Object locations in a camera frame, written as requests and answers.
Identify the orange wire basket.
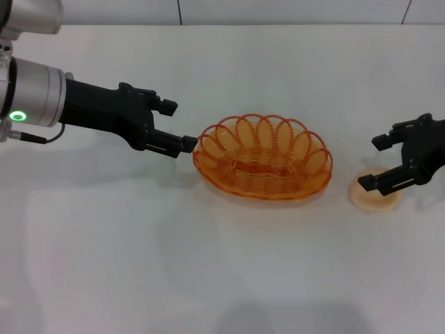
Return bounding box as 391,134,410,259
192,113,334,203

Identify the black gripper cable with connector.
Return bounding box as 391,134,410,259
9,122,67,145

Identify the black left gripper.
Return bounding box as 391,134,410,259
58,79,200,159

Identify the round beige bun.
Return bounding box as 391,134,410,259
348,166,405,214

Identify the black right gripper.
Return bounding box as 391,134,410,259
357,113,445,197

